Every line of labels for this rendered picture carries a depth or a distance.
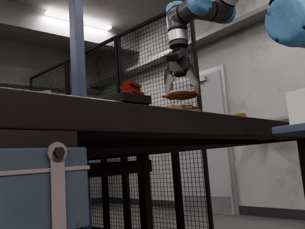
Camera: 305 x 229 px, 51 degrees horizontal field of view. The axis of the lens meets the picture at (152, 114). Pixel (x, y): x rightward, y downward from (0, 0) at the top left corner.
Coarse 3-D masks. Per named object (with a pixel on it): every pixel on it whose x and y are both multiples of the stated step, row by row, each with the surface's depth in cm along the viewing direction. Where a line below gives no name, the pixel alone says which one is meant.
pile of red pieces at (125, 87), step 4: (124, 84) 199; (128, 84) 198; (132, 84) 198; (136, 84) 204; (120, 88) 200; (124, 88) 198; (128, 88) 197; (132, 88) 196; (136, 88) 205; (128, 92) 198; (132, 92) 196; (136, 92) 200; (140, 92) 206
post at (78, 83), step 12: (72, 0) 305; (72, 12) 304; (72, 24) 303; (72, 36) 301; (72, 48) 300; (84, 48) 304; (72, 60) 299; (84, 60) 301; (72, 72) 298; (84, 72) 299; (72, 84) 296; (84, 84) 297; (84, 96) 295; (84, 228) 273
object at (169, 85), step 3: (168, 75) 116; (171, 75) 116; (168, 78) 116; (171, 78) 116; (174, 78) 117; (168, 81) 116; (171, 81) 116; (165, 84) 117; (168, 84) 116; (171, 84) 117; (165, 87) 116; (168, 87) 116; (171, 87) 117; (165, 90) 117; (168, 90) 116; (165, 93) 117; (168, 99) 117
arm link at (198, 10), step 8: (192, 0) 108; (200, 0) 107; (208, 0) 109; (184, 8) 111; (192, 8) 109; (200, 8) 107; (208, 8) 108; (184, 16) 113; (192, 16) 112; (200, 16) 112; (208, 16) 114
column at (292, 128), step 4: (292, 124) 82; (296, 124) 82; (300, 124) 81; (304, 124) 80; (272, 128) 87; (276, 128) 86; (280, 128) 85; (284, 128) 84; (288, 128) 83; (292, 128) 82; (296, 128) 82; (300, 128) 81; (304, 128) 80; (272, 132) 87; (276, 132) 86; (280, 132) 85; (284, 132) 84; (288, 132) 83; (292, 132) 83; (296, 132) 85; (300, 132) 86; (304, 132) 87
